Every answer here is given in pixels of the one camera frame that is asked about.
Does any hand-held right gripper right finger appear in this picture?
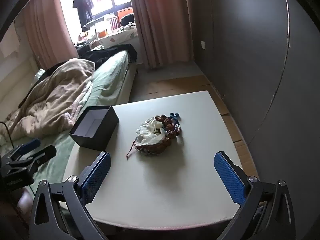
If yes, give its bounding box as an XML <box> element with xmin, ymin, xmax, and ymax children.
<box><xmin>213</xmin><ymin>151</ymin><xmax>297</xmax><ymax>240</ymax></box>

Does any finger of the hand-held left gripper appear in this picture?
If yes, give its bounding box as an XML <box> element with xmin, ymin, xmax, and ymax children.
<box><xmin>5</xmin><ymin>145</ymin><xmax>57</xmax><ymax>173</ymax></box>
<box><xmin>4</xmin><ymin>138</ymin><xmax>41</xmax><ymax>159</ymax></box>

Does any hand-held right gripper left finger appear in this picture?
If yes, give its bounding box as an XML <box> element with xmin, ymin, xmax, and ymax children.
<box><xmin>29</xmin><ymin>151</ymin><xmax>112</xmax><ymax>240</ymax></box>

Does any red cord bracelet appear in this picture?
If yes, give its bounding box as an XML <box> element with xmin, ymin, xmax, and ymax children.
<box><xmin>126</xmin><ymin>140</ymin><xmax>138</xmax><ymax>159</ymax></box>

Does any black cardboard box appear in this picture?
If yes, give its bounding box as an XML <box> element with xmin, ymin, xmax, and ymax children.
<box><xmin>69</xmin><ymin>105</ymin><xmax>120</xmax><ymax>151</ymax></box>

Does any white butterfly hair clip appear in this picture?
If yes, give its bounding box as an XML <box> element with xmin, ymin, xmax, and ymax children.
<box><xmin>136</xmin><ymin>119</ymin><xmax>167</xmax><ymax>145</ymax></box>

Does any brown bead bracelet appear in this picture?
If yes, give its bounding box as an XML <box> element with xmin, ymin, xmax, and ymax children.
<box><xmin>134</xmin><ymin>115</ymin><xmax>182</xmax><ymax>155</ymax></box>

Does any beige blanket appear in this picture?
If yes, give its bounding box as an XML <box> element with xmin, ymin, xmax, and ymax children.
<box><xmin>0</xmin><ymin>58</ymin><xmax>97</xmax><ymax>145</ymax></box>

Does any blue bead strand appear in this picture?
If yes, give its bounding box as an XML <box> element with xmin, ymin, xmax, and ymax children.
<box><xmin>169</xmin><ymin>112</ymin><xmax>182</xmax><ymax>125</ymax></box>

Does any bed with green sheet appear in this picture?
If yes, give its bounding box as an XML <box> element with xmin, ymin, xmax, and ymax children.
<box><xmin>0</xmin><ymin>46</ymin><xmax>138</xmax><ymax>193</ymax></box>

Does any cream cloth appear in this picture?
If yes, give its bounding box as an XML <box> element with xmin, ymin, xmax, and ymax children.
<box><xmin>0</xmin><ymin>34</ymin><xmax>22</xmax><ymax>58</ymax></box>

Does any pink curtain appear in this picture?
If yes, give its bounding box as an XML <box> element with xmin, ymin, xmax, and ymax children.
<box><xmin>22</xmin><ymin>0</ymin><xmax>79</xmax><ymax>70</ymax></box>
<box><xmin>129</xmin><ymin>0</ymin><xmax>194</xmax><ymax>69</ymax></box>

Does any dark clothes pile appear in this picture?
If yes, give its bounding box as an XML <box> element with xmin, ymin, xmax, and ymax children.
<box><xmin>76</xmin><ymin>44</ymin><xmax>138</xmax><ymax>63</ymax></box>

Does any printed window seat cover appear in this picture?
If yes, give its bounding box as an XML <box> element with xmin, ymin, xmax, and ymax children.
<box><xmin>96</xmin><ymin>26</ymin><xmax>138</xmax><ymax>47</ymax></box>

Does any hanging dark garment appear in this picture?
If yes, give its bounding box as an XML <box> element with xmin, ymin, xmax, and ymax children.
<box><xmin>72</xmin><ymin>0</ymin><xmax>95</xmax><ymax>28</ymax></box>

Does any dark round cushion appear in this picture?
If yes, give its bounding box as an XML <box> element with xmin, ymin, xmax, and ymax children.
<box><xmin>119</xmin><ymin>14</ymin><xmax>136</xmax><ymax>26</ymax></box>

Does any orange box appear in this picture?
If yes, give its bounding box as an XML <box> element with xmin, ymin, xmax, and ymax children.
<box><xmin>117</xmin><ymin>8</ymin><xmax>134</xmax><ymax>20</ymax></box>

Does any black cable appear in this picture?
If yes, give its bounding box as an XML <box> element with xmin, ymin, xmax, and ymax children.
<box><xmin>0</xmin><ymin>121</ymin><xmax>14</xmax><ymax>147</ymax></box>

